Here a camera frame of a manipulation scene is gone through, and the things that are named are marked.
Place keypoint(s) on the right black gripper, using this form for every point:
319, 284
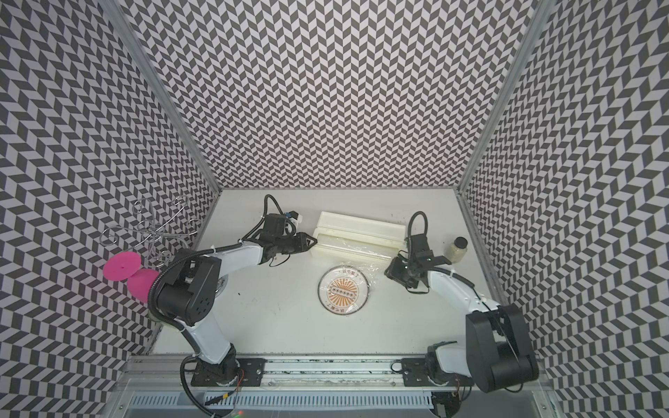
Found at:
393, 271

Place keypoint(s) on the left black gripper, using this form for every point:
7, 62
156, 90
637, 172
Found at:
301, 239

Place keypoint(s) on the white plastic wrap dispenser box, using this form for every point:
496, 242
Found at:
355, 238

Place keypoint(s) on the clear plastic wrap sheet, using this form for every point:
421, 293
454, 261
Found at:
372, 269

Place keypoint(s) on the round patterned ceramic plate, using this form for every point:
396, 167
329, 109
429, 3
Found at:
343, 290

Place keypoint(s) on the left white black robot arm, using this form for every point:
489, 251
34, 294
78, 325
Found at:
184, 293

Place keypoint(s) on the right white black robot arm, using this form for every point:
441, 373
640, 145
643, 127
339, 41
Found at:
495, 351

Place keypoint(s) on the small jar with black lid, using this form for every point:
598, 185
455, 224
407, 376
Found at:
456, 251

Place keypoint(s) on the lower magenta disc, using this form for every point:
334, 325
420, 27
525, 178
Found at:
140, 283

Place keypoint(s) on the magenta disc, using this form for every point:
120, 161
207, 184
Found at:
122, 266
140, 283

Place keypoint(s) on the upper magenta disc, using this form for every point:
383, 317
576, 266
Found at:
122, 266

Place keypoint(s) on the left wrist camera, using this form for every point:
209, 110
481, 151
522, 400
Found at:
294, 217

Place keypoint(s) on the silver wire rack stand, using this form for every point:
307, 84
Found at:
151, 232

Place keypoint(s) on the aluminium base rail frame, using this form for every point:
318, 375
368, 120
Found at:
321, 386

